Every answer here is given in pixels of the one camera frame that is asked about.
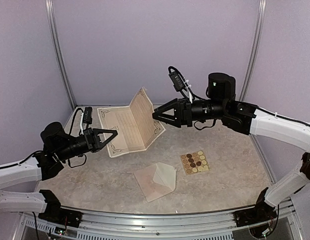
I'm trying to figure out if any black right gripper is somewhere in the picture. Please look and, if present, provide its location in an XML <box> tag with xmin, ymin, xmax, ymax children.
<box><xmin>152</xmin><ymin>97</ymin><xmax>228</xmax><ymax>128</ymax></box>

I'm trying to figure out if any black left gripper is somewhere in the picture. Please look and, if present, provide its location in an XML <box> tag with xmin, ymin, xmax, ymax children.
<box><xmin>55</xmin><ymin>127</ymin><xmax>117</xmax><ymax>162</ymax></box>

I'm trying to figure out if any beige lined letter paper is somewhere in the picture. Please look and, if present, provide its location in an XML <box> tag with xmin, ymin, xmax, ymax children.
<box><xmin>152</xmin><ymin>162</ymin><xmax>177</xmax><ymax>193</ymax></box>

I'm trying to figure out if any translucent pink envelope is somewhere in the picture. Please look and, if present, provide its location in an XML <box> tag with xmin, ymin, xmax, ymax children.
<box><xmin>133</xmin><ymin>162</ymin><xmax>177</xmax><ymax>203</ymax></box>

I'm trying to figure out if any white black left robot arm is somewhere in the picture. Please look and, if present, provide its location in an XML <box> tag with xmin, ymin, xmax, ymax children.
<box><xmin>0</xmin><ymin>121</ymin><xmax>118</xmax><ymax>223</ymax></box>

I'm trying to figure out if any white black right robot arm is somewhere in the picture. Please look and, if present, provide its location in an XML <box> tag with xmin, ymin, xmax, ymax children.
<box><xmin>152</xmin><ymin>72</ymin><xmax>310</xmax><ymax>222</ymax></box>

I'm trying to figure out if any round sticker seal sheet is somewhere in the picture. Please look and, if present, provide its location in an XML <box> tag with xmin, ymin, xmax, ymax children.
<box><xmin>179</xmin><ymin>150</ymin><xmax>210</xmax><ymax>175</ymax></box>

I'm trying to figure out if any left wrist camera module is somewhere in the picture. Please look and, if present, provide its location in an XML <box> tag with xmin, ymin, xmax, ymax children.
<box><xmin>82</xmin><ymin>106</ymin><xmax>93</xmax><ymax>125</ymax></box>

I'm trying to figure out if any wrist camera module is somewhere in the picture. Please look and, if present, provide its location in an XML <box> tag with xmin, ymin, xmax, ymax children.
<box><xmin>82</xmin><ymin>106</ymin><xmax>93</xmax><ymax>125</ymax></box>
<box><xmin>168</xmin><ymin>71</ymin><xmax>185</xmax><ymax>92</ymax></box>

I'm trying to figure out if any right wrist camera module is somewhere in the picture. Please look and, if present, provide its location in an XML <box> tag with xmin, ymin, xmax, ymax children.
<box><xmin>168</xmin><ymin>71</ymin><xmax>185</xmax><ymax>92</ymax></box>

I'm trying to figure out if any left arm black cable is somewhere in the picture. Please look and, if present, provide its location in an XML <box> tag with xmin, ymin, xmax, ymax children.
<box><xmin>68</xmin><ymin>107</ymin><xmax>86</xmax><ymax>137</ymax></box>

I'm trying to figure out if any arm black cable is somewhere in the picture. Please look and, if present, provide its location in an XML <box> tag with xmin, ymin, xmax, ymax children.
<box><xmin>68</xmin><ymin>107</ymin><xmax>86</xmax><ymax>137</ymax></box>
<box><xmin>167</xmin><ymin>65</ymin><xmax>208</xmax><ymax>101</ymax></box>

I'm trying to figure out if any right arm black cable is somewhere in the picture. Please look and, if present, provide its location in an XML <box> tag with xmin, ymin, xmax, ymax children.
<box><xmin>167</xmin><ymin>65</ymin><xmax>208</xmax><ymax>101</ymax></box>

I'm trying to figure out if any front aluminium frame rail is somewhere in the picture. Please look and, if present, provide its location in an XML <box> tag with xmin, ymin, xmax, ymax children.
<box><xmin>9</xmin><ymin>204</ymin><xmax>303</xmax><ymax>240</ymax></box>

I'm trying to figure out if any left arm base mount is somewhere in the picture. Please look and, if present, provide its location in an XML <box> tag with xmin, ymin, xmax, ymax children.
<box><xmin>38</xmin><ymin>189</ymin><xmax>83</xmax><ymax>228</ymax></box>

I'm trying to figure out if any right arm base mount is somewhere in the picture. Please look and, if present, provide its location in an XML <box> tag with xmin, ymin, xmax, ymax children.
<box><xmin>233</xmin><ymin>187</ymin><xmax>278</xmax><ymax>227</ymax></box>

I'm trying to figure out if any right aluminium corner post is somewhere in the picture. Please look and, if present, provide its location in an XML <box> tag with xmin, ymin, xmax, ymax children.
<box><xmin>239</xmin><ymin>0</ymin><xmax>267</xmax><ymax>102</ymax></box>

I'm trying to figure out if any aluminium corner post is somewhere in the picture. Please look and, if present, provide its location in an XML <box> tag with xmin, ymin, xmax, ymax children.
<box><xmin>44</xmin><ymin>0</ymin><xmax>77</xmax><ymax>110</ymax></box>
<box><xmin>239</xmin><ymin>0</ymin><xmax>267</xmax><ymax>102</ymax></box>

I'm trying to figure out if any left aluminium corner post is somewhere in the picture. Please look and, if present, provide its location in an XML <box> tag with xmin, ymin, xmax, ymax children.
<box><xmin>44</xmin><ymin>0</ymin><xmax>77</xmax><ymax>110</ymax></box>

